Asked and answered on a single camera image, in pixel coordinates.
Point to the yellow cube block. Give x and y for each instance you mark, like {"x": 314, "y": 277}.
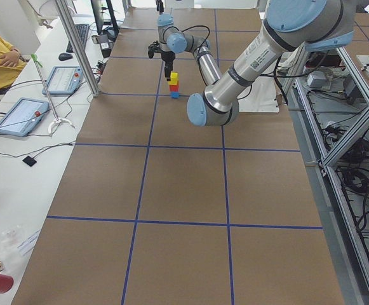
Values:
{"x": 174, "y": 79}

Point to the red cube block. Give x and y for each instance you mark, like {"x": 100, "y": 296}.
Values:
{"x": 174, "y": 88}

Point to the blue cube block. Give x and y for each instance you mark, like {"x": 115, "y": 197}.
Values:
{"x": 174, "y": 94}

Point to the black monitor stand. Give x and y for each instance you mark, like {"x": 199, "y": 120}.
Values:
{"x": 105, "y": 20}

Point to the black computer keyboard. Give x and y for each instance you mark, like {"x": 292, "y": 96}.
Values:
{"x": 82, "y": 33}

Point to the black computer mouse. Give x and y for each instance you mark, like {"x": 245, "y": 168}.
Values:
{"x": 65, "y": 56}

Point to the far blue teach pendant tablet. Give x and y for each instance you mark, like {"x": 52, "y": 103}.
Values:
{"x": 64, "y": 80}

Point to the blue teach pendant tablet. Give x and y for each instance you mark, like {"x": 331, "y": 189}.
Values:
{"x": 23, "y": 117}
{"x": 64, "y": 80}

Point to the silver rod white stand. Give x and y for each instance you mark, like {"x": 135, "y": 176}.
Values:
{"x": 57, "y": 119}

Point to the grey power adapter box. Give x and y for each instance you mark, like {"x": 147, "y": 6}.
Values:
{"x": 316, "y": 79}

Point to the near blue teach pendant tablet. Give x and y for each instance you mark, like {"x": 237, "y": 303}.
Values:
{"x": 23, "y": 117}

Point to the small black square pad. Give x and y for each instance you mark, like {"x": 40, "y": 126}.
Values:
{"x": 30, "y": 161}

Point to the aluminium frame post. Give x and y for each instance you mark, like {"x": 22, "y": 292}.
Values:
{"x": 79, "y": 51}

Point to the white central pedestal column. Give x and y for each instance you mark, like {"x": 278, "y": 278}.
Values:
{"x": 259, "y": 97}

